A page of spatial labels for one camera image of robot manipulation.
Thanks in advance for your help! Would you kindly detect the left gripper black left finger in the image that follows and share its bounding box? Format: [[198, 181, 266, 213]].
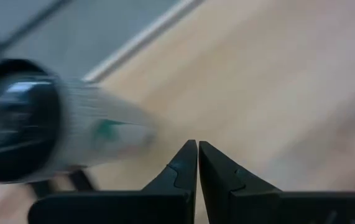
[[27, 139, 198, 224]]

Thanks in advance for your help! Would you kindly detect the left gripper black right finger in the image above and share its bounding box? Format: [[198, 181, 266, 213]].
[[198, 141, 355, 224]]

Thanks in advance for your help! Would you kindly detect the silver slim can green print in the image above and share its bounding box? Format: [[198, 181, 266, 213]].
[[0, 58, 158, 184]]

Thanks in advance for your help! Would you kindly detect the black aluminium table frame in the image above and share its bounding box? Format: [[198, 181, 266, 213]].
[[27, 169, 97, 200]]

